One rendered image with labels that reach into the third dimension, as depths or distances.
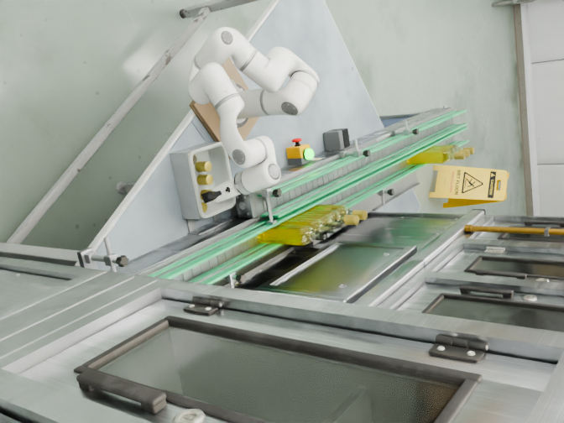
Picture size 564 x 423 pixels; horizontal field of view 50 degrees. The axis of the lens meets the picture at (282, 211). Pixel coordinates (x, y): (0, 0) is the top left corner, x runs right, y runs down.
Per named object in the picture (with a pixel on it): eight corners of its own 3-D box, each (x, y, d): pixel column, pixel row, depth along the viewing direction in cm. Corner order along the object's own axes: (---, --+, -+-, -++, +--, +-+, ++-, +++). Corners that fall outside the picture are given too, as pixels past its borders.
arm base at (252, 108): (213, 94, 206) (248, 89, 196) (232, 73, 213) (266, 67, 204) (234, 130, 214) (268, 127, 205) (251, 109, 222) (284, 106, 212)
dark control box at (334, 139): (324, 150, 264) (341, 149, 259) (321, 132, 262) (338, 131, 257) (334, 146, 270) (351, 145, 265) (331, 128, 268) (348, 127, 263)
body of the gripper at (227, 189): (240, 198, 182) (216, 206, 190) (260, 188, 190) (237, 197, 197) (230, 175, 182) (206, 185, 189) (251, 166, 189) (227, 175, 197)
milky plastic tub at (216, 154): (183, 219, 199) (202, 220, 194) (169, 153, 194) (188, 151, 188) (219, 205, 212) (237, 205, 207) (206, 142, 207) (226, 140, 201)
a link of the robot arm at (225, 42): (243, 65, 201) (208, 37, 197) (264, 40, 191) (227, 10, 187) (227, 90, 192) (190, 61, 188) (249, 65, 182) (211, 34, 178)
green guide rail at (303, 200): (261, 217, 210) (279, 217, 205) (260, 214, 210) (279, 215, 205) (453, 125, 341) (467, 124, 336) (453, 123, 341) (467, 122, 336)
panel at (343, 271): (157, 358, 162) (253, 383, 141) (154, 348, 162) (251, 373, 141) (335, 247, 230) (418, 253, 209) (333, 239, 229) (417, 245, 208)
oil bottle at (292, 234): (258, 242, 210) (308, 246, 197) (255, 227, 209) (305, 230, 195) (268, 237, 214) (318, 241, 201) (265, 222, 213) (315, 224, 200)
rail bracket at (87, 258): (74, 295, 164) (127, 305, 150) (59, 237, 160) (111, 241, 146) (89, 289, 168) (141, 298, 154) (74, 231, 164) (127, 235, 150)
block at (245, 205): (237, 218, 211) (252, 219, 206) (232, 192, 208) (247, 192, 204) (243, 215, 213) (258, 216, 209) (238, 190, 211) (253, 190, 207)
